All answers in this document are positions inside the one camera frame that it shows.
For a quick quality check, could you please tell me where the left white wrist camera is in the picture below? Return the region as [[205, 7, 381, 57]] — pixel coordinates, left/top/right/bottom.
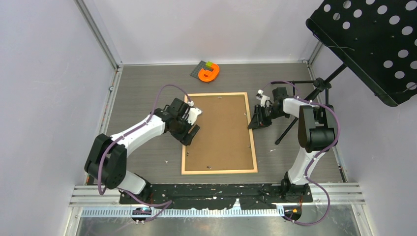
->
[[186, 101, 202, 125]]

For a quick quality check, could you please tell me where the grey building baseplate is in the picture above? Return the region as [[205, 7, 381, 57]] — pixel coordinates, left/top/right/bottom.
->
[[190, 60, 207, 79]]

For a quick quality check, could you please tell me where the black perforated music stand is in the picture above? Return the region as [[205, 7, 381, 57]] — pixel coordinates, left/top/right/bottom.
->
[[270, 0, 417, 146]]

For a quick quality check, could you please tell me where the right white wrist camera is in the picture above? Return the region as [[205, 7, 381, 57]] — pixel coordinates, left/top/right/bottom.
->
[[256, 89, 272, 108]]

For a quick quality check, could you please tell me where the orange plastic horseshoe piece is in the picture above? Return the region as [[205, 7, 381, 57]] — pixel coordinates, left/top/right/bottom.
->
[[199, 63, 220, 83]]

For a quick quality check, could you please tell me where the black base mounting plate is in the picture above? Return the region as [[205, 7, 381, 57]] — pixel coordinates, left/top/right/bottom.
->
[[136, 183, 313, 210]]

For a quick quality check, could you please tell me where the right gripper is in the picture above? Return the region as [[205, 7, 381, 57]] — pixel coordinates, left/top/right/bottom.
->
[[248, 104, 288, 130]]

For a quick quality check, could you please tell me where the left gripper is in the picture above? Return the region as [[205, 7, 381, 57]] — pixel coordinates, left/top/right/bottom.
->
[[169, 116, 199, 146]]

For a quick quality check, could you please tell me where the aluminium rail frame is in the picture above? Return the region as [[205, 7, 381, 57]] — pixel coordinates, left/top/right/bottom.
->
[[63, 182, 374, 236]]

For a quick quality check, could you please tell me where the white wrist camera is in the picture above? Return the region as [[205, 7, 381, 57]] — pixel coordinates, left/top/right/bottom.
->
[[186, 101, 202, 125], [256, 89, 272, 108]]

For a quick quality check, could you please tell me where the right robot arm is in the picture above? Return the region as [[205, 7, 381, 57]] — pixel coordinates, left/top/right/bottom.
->
[[247, 88, 339, 202]]

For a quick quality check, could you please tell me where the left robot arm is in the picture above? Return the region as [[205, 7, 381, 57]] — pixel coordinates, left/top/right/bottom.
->
[[84, 98, 202, 204]]

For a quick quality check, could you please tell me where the wooden picture frame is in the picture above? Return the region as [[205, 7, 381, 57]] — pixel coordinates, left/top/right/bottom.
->
[[181, 92, 259, 176]]

